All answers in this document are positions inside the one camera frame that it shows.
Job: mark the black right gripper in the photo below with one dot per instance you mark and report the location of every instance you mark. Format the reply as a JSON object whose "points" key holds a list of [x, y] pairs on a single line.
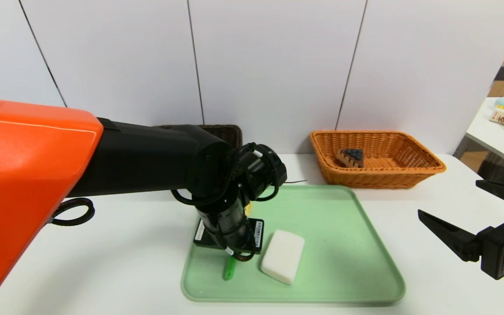
{"points": [[502, 253]]}

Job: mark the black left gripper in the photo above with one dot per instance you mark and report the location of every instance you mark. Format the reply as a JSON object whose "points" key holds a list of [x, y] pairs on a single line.
{"points": [[257, 235]]}

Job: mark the yellow green pasta spoon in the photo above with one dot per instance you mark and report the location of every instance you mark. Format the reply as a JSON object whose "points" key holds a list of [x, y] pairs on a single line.
{"points": [[230, 269]]}

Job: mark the chocolate blueberry cake slice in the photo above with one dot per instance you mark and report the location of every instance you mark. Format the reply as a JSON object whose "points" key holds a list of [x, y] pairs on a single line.
{"points": [[350, 158]]}

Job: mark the orange wicker basket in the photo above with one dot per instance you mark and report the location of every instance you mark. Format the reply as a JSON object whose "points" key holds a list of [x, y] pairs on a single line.
{"points": [[392, 175]]}

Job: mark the dark brown wicker basket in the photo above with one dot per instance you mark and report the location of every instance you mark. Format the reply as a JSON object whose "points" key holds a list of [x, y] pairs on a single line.
{"points": [[228, 133]]}

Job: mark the white rectangular block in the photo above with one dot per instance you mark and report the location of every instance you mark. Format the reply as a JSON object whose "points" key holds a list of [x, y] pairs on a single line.
{"points": [[282, 258]]}

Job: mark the white side table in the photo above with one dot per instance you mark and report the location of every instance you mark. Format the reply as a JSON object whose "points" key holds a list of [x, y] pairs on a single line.
{"points": [[492, 140]]}

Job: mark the light green plastic tray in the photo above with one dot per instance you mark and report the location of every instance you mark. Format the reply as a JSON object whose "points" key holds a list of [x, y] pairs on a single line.
{"points": [[344, 262]]}

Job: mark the dark grey panel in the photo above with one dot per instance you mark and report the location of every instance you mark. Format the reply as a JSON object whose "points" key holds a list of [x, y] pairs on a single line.
{"points": [[502, 73]]}

